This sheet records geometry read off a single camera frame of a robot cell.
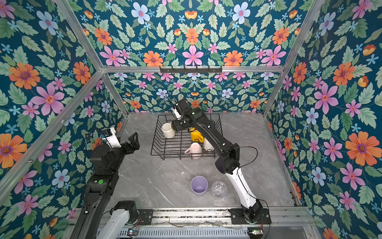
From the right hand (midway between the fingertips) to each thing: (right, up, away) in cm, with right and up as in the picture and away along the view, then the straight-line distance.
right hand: (182, 121), depth 88 cm
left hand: (-23, -7, -18) cm, 30 cm away
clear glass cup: (+21, -39, -6) cm, 45 cm away
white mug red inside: (-11, -6, +9) cm, 16 cm away
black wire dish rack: (-10, -16, +13) cm, 23 cm away
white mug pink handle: (+8, -17, -2) cm, 19 cm away
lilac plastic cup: (+10, -35, -8) cm, 38 cm away
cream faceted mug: (+15, -16, +4) cm, 22 cm away
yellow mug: (+8, -9, +5) cm, 13 cm away
